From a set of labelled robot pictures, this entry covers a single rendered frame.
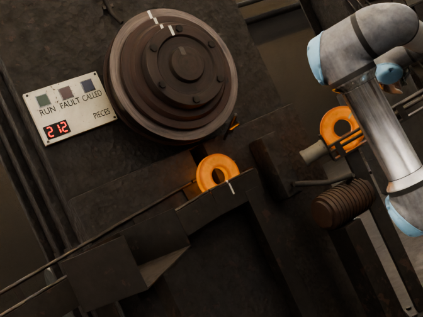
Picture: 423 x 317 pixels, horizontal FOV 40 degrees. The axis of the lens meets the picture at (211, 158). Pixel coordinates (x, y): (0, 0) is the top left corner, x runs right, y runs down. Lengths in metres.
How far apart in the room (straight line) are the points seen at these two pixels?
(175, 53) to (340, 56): 0.69
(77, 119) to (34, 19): 0.37
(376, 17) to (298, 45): 9.19
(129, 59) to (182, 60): 0.17
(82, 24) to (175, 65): 0.40
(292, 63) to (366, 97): 8.95
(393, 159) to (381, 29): 0.30
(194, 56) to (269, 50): 8.25
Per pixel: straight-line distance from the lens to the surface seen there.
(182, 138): 1.90
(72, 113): 1.95
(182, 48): 1.90
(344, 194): 2.01
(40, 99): 1.93
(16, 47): 2.01
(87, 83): 1.99
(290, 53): 10.37
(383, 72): 1.73
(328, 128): 2.07
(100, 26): 2.11
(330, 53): 1.36
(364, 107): 1.38
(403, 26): 1.38
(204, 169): 1.94
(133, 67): 1.88
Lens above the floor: 0.78
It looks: 1 degrees up
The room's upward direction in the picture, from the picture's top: 25 degrees counter-clockwise
